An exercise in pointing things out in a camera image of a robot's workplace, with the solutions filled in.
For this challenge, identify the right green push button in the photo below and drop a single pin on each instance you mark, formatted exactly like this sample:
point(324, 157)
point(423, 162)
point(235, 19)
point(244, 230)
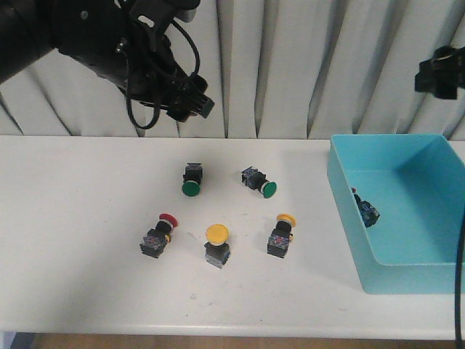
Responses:
point(256, 180)

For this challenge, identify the green push button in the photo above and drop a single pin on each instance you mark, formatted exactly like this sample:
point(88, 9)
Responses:
point(192, 179)
point(256, 180)

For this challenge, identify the teal plastic box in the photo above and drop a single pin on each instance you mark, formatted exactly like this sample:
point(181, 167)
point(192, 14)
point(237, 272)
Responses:
point(416, 182)

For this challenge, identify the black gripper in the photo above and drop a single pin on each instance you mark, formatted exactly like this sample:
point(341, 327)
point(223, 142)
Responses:
point(125, 42)

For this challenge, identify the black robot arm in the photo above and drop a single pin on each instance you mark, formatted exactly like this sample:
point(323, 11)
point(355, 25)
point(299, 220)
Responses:
point(26, 35)
point(443, 74)

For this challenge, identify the red push button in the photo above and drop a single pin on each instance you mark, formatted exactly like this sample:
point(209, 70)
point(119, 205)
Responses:
point(156, 239)
point(369, 214)

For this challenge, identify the left green push button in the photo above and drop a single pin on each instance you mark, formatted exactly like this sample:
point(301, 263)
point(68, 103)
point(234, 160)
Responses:
point(192, 179)

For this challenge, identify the white pleated curtain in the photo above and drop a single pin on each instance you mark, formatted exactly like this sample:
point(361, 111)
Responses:
point(275, 70)

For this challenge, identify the yellow push button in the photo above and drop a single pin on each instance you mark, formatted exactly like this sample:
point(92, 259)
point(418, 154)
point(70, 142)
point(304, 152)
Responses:
point(281, 235)
point(217, 249)

